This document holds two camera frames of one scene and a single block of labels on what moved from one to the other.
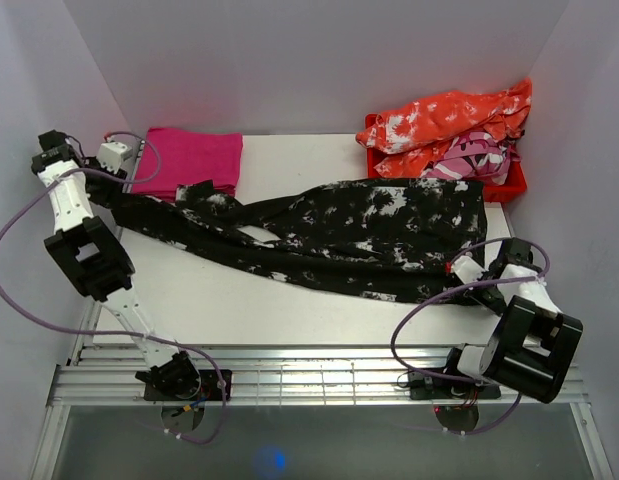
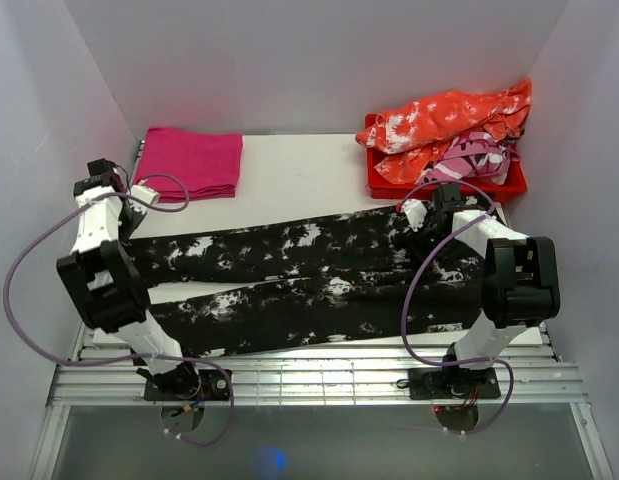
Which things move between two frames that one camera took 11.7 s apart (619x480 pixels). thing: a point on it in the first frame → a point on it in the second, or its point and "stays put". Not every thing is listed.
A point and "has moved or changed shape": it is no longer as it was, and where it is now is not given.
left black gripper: (106, 198) → (137, 216)
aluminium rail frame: (273, 376) stays put
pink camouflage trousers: (476, 156) stays put
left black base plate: (210, 391) stays put
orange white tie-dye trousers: (409, 136) stays put
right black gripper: (498, 307) → (417, 239)
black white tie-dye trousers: (383, 239) has moved or changed shape
